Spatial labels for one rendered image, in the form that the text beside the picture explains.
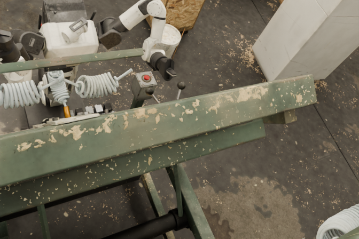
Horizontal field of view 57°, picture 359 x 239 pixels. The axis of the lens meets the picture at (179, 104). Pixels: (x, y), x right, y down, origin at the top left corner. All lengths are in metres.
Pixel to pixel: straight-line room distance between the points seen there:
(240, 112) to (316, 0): 2.67
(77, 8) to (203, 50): 2.34
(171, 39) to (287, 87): 2.40
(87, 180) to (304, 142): 3.08
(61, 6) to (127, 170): 1.06
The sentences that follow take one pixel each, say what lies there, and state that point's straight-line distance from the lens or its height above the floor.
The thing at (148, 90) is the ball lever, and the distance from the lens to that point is 1.50.
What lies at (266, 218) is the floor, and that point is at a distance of 3.20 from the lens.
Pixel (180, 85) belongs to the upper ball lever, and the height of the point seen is 1.55.
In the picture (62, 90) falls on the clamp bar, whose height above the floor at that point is 1.87.
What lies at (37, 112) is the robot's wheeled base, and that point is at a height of 0.17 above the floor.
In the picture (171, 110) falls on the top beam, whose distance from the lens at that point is 0.86.
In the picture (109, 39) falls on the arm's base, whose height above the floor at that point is 1.32.
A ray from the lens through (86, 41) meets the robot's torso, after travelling 1.80.
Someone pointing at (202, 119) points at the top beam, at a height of 1.92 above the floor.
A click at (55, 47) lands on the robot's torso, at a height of 1.32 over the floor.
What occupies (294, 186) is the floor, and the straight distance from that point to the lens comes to 3.49.
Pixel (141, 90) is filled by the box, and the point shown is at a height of 0.88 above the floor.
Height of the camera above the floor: 2.62
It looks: 51 degrees down
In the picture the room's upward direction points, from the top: 28 degrees clockwise
